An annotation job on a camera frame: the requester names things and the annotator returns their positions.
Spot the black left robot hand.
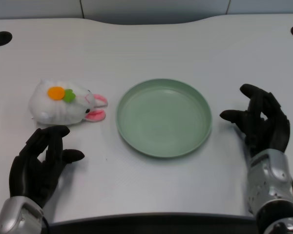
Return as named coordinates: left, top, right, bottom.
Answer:
left=9, top=125, right=85, bottom=209

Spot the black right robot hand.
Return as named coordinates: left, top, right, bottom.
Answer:
left=219, top=83, right=291, bottom=158

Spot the white rabbit plush doll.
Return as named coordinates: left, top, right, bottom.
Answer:
left=28, top=78, right=109, bottom=126

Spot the green round plate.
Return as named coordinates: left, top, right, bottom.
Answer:
left=115, top=78, right=213, bottom=159

